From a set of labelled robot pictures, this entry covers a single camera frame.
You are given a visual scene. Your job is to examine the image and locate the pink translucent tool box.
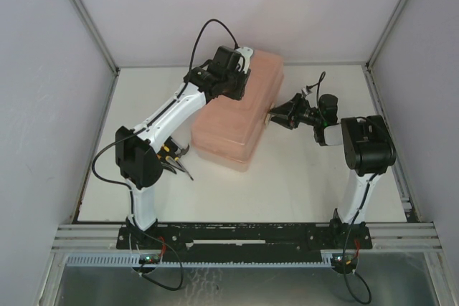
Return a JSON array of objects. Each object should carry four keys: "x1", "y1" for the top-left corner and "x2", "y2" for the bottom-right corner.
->
[{"x1": 191, "y1": 50, "x2": 284, "y2": 172}]

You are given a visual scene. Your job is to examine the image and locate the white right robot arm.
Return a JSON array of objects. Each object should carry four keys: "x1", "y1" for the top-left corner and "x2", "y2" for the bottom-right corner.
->
[{"x1": 269, "y1": 93, "x2": 396, "y2": 237}]

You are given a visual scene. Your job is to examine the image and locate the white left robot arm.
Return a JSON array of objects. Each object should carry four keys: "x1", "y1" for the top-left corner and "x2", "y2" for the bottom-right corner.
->
[{"x1": 115, "y1": 46, "x2": 254, "y2": 231}]

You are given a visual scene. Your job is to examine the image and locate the black claw hammer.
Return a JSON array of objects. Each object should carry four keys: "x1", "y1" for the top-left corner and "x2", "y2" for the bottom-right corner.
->
[{"x1": 166, "y1": 137, "x2": 190, "y2": 160}]

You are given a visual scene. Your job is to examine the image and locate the black needle nose pliers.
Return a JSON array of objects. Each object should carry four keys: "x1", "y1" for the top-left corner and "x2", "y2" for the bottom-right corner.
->
[{"x1": 161, "y1": 162, "x2": 194, "y2": 181}]

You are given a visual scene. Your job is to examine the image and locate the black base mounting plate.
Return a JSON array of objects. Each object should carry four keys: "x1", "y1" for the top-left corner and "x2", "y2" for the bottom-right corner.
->
[{"x1": 116, "y1": 222, "x2": 373, "y2": 263}]

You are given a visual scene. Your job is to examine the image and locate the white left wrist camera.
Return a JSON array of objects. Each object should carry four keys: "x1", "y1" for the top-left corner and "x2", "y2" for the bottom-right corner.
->
[{"x1": 236, "y1": 47, "x2": 254, "y2": 74}]

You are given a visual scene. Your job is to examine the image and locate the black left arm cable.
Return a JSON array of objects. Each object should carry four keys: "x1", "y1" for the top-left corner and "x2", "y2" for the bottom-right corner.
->
[{"x1": 92, "y1": 18, "x2": 240, "y2": 188}]

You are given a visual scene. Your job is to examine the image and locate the right aluminium corner post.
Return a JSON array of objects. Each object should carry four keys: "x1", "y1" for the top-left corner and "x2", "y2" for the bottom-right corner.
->
[{"x1": 365, "y1": 0, "x2": 431, "y2": 70}]

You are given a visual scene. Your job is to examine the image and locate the aluminium corner post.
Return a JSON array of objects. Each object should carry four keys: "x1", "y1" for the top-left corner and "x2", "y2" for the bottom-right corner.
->
[
  {"x1": 365, "y1": 0, "x2": 431, "y2": 70},
  {"x1": 70, "y1": 0, "x2": 120, "y2": 76}
]

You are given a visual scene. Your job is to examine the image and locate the aluminium frame rail front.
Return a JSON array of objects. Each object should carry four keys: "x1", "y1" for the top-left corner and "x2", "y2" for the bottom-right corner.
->
[{"x1": 52, "y1": 223, "x2": 442, "y2": 252}]

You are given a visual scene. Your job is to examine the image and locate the left aluminium corner post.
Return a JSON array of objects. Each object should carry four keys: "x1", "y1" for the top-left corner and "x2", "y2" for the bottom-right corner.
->
[{"x1": 70, "y1": 0, "x2": 120, "y2": 76}]

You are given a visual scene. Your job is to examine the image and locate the grey slotted cable duct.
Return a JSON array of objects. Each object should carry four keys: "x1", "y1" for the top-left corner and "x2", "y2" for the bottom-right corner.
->
[{"x1": 67, "y1": 252, "x2": 343, "y2": 269}]

